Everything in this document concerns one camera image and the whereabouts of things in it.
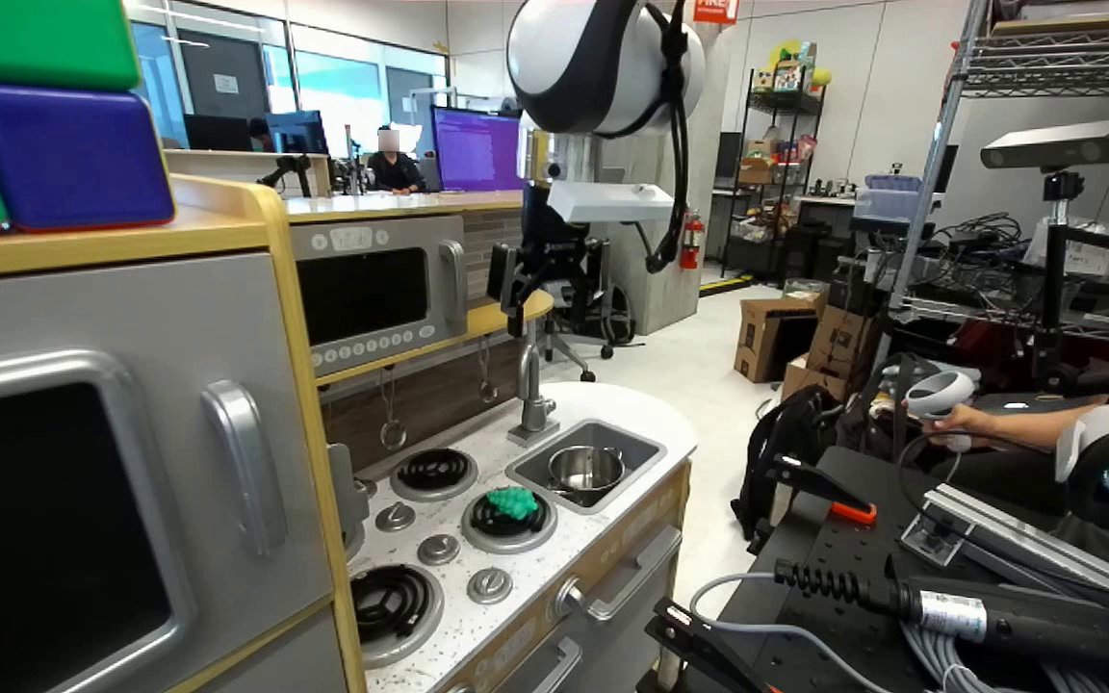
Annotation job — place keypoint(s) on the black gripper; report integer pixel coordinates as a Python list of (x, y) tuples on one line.
[(549, 253)]

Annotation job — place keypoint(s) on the operator forearm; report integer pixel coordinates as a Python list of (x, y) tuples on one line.
[(1008, 428)]

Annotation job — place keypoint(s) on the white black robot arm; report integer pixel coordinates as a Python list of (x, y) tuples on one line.
[(597, 72)]

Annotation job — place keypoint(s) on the small steel pot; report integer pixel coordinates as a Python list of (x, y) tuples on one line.
[(588, 470)]

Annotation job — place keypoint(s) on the toy kitchen stove counter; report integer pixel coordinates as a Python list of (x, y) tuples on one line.
[(555, 611)]

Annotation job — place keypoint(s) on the purple computer monitor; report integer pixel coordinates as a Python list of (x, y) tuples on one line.
[(475, 152)]

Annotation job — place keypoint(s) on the red fire extinguisher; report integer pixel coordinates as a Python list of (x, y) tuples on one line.
[(691, 242)]

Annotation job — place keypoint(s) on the silver toy faucet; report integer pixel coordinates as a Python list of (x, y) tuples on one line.
[(532, 405)]

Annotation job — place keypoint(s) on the person in dark shirt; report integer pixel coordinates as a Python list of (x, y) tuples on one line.
[(395, 169)]

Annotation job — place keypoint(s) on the toy microwave oven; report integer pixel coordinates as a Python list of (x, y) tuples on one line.
[(379, 288)]

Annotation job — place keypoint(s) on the cardboard box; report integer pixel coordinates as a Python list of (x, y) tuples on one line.
[(771, 333)]

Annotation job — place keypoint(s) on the black coil burner rear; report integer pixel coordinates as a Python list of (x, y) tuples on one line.
[(434, 475)]

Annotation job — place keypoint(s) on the black coil burner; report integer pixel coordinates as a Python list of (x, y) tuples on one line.
[(400, 611), (434, 475)]

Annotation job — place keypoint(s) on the black storage shelf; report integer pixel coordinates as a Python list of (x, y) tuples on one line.
[(777, 160)]

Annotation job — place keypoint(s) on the black orange clamp tool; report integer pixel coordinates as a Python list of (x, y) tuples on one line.
[(841, 504)]

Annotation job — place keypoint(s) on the black coil burner front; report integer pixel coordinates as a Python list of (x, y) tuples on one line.
[(400, 611)]

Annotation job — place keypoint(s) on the grey toy oven door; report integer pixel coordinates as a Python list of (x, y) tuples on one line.
[(155, 497)]

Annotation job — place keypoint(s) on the purple toy block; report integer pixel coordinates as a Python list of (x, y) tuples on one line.
[(79, 160)]

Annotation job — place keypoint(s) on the green toy block top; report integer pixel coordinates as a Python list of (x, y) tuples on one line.
[(66, 44)]

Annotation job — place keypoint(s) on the camera on black stand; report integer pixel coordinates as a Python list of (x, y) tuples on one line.
[(1060, 155)]

